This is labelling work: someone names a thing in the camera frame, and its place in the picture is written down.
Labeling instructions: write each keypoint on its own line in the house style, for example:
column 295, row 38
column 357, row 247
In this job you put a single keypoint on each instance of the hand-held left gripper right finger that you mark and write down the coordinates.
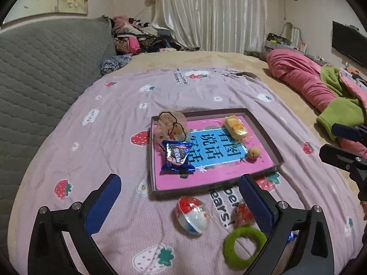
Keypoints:
column 256, row 203

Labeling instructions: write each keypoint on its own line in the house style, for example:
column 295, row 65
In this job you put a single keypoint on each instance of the pile of clothes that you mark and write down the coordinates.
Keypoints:
column 134, row 40

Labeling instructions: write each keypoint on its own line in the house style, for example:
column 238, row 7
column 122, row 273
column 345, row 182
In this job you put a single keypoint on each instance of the pink quilt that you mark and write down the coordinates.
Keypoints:
column 292, row 68

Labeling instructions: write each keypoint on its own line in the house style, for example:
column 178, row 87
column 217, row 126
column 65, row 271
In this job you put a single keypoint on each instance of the dark blue cookie packet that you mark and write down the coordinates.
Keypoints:
column 176, row 157

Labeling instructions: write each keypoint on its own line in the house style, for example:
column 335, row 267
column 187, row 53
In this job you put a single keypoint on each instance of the blue white snack packet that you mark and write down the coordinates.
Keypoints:
column 292, row 236

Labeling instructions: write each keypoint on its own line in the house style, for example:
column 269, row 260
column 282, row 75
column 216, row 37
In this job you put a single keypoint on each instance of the pink book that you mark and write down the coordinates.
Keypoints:
column 218, row 172

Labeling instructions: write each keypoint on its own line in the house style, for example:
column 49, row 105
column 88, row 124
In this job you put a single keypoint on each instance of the white curtain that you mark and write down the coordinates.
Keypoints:
column 215, row 11

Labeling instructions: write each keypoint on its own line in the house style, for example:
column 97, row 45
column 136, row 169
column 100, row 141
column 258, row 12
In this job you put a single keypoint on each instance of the blue floral cloth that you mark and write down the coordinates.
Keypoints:
column 114, row 63

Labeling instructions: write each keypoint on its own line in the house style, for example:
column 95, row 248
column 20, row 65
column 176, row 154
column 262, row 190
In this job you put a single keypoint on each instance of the grey cardboard box tray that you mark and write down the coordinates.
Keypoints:
column 186, row 193

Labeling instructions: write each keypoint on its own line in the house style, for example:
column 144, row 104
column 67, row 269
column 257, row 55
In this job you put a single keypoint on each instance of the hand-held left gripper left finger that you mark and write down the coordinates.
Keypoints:
column 103, row 203

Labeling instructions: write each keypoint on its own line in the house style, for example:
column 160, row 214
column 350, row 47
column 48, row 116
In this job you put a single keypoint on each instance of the beige sheer hair scrunchie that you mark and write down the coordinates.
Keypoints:
column 166, row 129

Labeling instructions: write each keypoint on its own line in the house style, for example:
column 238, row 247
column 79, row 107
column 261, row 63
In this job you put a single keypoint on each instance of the black television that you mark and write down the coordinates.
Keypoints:
column 347, row 43

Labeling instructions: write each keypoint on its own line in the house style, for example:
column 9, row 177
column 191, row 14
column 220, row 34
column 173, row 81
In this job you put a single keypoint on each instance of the red white egg-shaped toy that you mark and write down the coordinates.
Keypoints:
column 192, row 214

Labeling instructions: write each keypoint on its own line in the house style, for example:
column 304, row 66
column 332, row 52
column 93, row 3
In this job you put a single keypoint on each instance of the red candy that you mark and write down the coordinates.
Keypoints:
column 242, row 214

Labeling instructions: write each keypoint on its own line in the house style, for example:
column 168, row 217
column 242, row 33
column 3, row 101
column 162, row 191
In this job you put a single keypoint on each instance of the walnut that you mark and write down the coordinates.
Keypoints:
column 254, row 152

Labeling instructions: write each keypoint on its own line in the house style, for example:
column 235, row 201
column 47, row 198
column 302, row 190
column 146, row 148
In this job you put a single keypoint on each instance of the pink printed bedspread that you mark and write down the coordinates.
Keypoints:
column 114, row 120

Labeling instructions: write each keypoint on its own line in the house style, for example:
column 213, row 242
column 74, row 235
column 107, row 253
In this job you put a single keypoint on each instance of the grey quilted headboard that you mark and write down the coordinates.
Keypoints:
column 43, row 77

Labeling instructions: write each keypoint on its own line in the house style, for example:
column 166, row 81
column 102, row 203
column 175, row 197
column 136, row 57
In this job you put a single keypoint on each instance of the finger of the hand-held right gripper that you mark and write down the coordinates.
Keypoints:
column 342, row 130
column 335, row 154

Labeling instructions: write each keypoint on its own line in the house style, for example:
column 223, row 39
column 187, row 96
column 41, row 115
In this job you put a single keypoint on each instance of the yellow biscuit packet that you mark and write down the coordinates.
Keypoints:
column 235, row 127

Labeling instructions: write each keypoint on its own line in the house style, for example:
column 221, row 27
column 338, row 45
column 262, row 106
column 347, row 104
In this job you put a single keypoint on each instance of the green fleece garment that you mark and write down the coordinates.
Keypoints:
column 338, row 111

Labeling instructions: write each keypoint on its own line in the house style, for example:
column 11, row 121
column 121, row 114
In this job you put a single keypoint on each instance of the cluttered side table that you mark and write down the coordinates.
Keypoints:
column 276, row 40

